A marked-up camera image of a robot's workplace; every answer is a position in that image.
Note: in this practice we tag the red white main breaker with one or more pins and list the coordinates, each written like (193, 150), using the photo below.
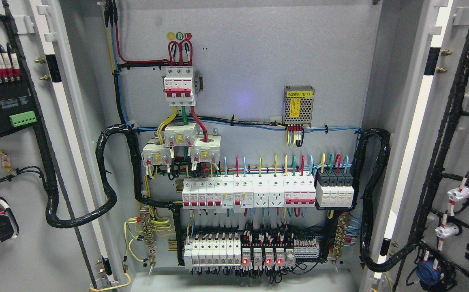
(180, 86)

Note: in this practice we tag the black surge protector block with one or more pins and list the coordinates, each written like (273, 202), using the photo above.
(334, 191)

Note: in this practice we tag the white current transformers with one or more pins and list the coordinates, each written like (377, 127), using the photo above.
(181, 139)

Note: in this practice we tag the white lower breaker row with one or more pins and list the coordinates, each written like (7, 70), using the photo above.
(213, 252)

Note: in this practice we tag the grey cabinet door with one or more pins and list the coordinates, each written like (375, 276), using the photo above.
(63, 47)
(415, 183)

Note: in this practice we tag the white socket breaker row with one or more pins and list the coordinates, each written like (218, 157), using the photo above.
(249, 191)

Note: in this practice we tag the black digital power meter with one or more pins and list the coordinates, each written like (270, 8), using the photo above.
(18, 108)

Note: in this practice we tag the perforated metal power supply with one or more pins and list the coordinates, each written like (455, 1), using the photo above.
(298, 105)

